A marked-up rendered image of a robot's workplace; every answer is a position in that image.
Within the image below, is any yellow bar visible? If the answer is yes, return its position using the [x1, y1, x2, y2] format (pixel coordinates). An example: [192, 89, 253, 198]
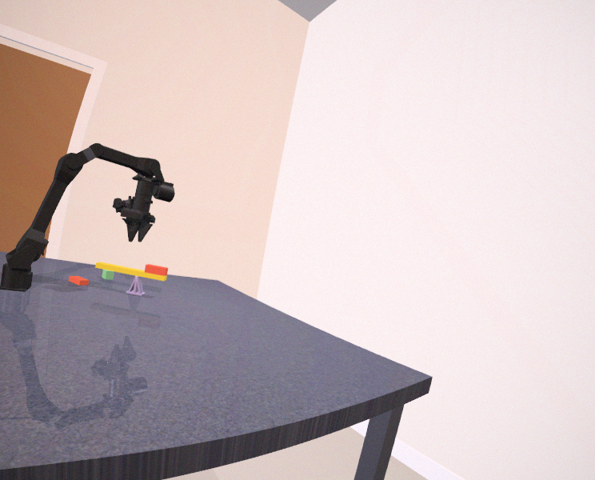
[95, 262, 168, 281]

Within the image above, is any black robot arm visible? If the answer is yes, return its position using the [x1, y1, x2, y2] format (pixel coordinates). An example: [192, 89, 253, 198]
[0, 143, 175, 292]

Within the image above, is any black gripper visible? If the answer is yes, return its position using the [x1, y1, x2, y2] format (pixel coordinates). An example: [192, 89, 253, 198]
[120, 194, 156, 242]

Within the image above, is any small orange-red block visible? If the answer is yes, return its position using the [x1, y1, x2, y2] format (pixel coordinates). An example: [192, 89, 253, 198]
[69, 276, 89, 286]

